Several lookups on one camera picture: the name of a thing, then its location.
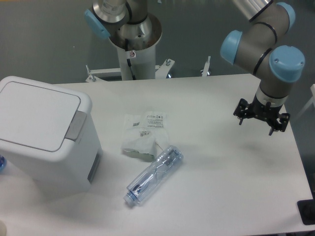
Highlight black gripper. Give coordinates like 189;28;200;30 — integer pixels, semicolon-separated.
233;96;290;136

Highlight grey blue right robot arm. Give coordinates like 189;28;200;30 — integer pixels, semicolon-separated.
220;0;305;132

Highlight white trash can body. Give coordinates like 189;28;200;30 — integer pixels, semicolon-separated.
0;76;102;192

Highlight white trash can lid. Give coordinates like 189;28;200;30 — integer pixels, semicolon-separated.
0;82;80;152

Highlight black device at table edge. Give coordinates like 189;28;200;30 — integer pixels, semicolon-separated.
297;199;315;225

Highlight crumpled white plastic bag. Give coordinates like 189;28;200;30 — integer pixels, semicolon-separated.
121;111;169;162

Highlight clear empty plastic bottle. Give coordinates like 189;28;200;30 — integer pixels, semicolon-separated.
124;146;184;207

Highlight blue bottle at left edge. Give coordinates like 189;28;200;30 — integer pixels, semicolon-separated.
0;155;7;172

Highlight white frame at right edge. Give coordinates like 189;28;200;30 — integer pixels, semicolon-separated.
299;84;315;115

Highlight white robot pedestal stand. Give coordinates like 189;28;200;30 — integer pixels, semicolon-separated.
85;36;212;83

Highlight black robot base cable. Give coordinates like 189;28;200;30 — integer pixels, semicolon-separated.
124;39;137;81

